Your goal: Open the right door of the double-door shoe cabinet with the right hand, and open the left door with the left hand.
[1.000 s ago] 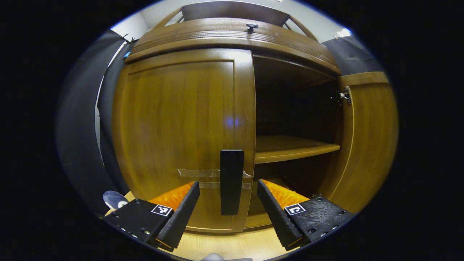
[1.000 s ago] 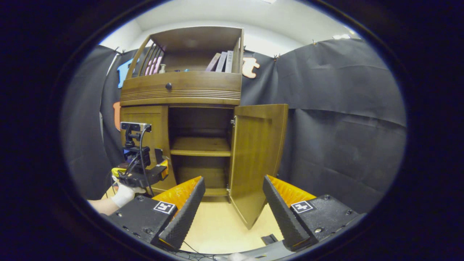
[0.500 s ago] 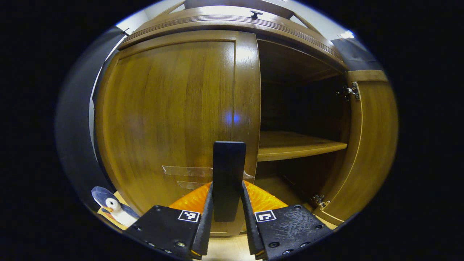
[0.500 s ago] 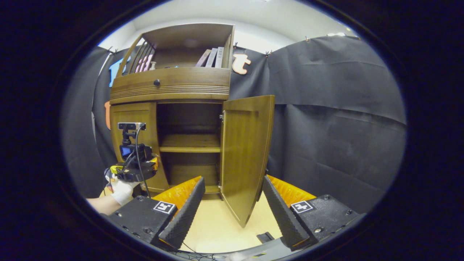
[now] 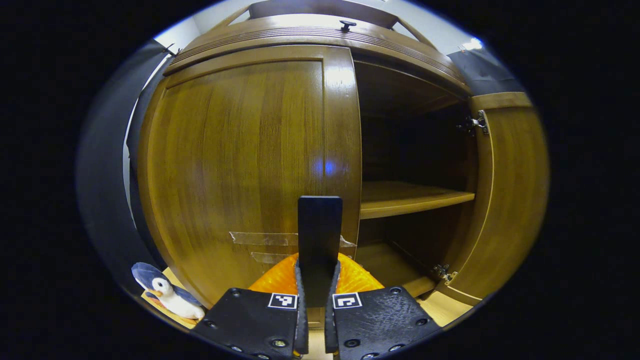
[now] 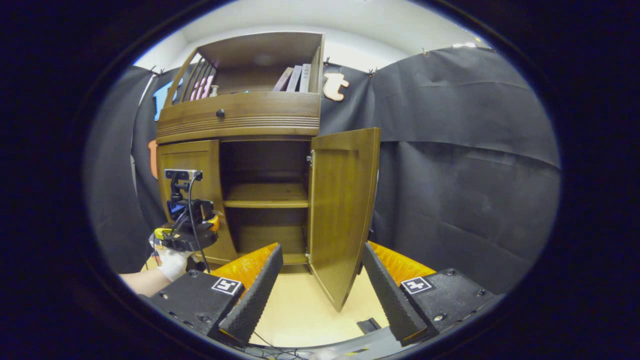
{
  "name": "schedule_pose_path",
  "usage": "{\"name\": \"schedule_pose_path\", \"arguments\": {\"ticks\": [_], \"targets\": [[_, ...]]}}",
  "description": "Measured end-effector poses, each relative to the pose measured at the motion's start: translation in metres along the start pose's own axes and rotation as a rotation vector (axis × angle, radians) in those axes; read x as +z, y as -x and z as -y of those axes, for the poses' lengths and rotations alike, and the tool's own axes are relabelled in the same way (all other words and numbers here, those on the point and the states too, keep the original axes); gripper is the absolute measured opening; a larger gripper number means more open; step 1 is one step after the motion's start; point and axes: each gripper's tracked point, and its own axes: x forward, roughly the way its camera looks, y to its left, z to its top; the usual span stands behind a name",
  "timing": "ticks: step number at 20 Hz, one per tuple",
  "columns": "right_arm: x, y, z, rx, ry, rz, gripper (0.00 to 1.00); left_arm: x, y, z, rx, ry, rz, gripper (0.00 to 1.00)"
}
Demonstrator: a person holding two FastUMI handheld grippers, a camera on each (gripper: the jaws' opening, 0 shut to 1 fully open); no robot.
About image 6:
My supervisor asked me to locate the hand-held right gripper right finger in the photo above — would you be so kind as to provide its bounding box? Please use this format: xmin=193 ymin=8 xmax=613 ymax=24
xmin=361 ymin=241 xmax=503 ymax=347

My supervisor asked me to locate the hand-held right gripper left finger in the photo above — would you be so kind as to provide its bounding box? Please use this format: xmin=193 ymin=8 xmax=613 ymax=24
xmin=148 ymin=242 xmax=284 ymax=347

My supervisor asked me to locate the wooden shoe cabinet door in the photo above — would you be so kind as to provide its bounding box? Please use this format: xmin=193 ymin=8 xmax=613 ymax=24
xmin=306 ymin=127 xmax=382 ymax=313
xmin=156 ymin=140 xmax=238 ymax=265

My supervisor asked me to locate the wooden double-door shoe cabinet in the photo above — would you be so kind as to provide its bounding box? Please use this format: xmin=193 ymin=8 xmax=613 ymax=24
xmin=155 ymin=31 xmax=326 ymax=275

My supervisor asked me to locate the wooden inner cabinet shelf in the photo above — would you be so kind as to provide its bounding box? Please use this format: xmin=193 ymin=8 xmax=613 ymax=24
xmin=223 ymin=182 xmax=310 ymax=209

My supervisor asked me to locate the small black block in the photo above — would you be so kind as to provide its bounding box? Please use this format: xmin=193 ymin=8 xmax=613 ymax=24
xmin=356 ymin=317 xmax=382 ymax=335

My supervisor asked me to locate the wooden drawer with black knob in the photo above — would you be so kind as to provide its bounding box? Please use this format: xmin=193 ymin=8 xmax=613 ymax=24
xmin=156 ymin=91 xmax=322 ymax=145

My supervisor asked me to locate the black backdrop cloth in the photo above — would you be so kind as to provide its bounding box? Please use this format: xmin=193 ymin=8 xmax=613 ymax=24
xmin=82 ymin=45 xmax=562 ymax=296

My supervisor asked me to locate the pale grey book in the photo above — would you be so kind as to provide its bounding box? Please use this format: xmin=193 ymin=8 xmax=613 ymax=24
xmin=286 ymin=65 xmax=303 ymax=93

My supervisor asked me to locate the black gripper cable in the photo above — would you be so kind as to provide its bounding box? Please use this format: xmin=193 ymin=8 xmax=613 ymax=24
xmin=186 ymin=171 xmax=212 ymax=273

